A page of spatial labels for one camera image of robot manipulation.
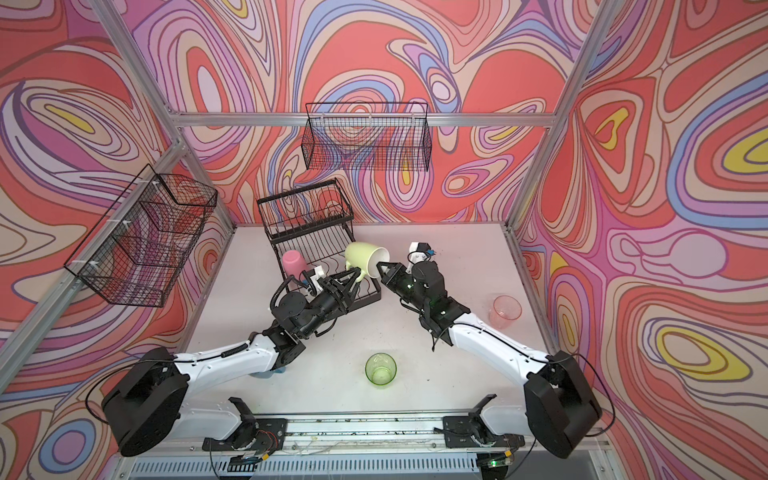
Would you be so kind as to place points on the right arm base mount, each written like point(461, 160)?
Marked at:
point(469, 430)

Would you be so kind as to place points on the wall wire basket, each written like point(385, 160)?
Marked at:
point(150, 230)
point(367, 135)

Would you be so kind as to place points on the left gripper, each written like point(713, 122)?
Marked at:
point(336, 295)

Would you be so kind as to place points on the back wall wire basket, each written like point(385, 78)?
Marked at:
point(367, 135)

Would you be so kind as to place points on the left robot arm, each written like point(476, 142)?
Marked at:
point(155, 400)

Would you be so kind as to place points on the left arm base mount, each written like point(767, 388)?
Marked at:
point(263, 435)

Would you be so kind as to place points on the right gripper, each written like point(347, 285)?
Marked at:
point(393, 275)

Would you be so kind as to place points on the pink plastic cup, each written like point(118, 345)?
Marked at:
point(294, 264)

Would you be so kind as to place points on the left wall wire basket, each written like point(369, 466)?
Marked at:
point(150, 230)

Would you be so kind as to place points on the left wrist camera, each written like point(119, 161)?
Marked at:
point(311, 278)

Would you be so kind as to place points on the green tumbler near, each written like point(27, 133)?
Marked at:
point(380, 369)

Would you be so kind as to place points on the cream mug green handle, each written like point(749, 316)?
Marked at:
point(365, 257)

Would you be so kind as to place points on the white mug blue handle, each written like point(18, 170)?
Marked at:
point(269, 374)

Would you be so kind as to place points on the black wire dish rack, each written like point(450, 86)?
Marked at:
point(315, 220)

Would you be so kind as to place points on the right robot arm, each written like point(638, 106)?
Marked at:
point(560, 406)

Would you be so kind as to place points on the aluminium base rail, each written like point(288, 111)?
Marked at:
point(374, 446)

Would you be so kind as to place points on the clear pink tumbler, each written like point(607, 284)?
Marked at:
point(504, 310)

